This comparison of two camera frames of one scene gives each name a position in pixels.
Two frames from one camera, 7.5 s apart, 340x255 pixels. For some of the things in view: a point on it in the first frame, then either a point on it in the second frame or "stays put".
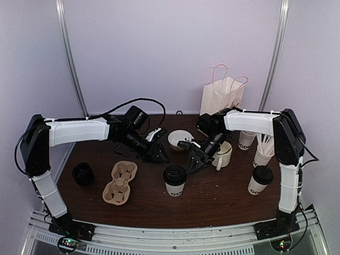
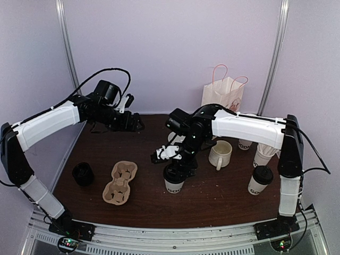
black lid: x=262 y=174 stays put
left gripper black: x=150 y=156 -> x=125 y=126
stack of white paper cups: x=246 y=139 stays put
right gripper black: x=204 y=158 -> x=193 y=164
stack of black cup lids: x=83 y=173 stays put
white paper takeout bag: x=218 y=96 stays put
